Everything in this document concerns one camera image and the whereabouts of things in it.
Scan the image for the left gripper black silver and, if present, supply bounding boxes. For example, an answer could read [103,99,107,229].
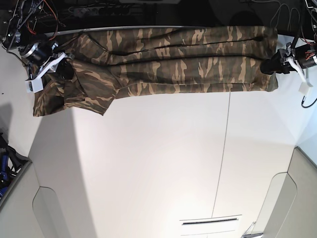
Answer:
[260,43,317,75]

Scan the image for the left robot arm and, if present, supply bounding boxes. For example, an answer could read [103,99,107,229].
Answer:
[261,0,317,75]

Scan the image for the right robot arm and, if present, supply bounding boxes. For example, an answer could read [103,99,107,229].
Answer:
[0,0,75,80]

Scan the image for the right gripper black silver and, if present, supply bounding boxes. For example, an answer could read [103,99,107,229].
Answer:
[21,42,74,80]

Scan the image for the black power strip background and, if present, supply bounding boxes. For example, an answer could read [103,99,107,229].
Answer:
[68,5,130,17]

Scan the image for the blue items in bin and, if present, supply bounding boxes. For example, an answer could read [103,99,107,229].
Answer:
[0,133,15,199]

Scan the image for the grey cable loop background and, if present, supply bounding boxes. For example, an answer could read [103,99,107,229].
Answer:
[269,2,302,30]

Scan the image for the camouflage T-shirt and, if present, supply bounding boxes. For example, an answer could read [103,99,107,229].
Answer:
[33,26,278,117]

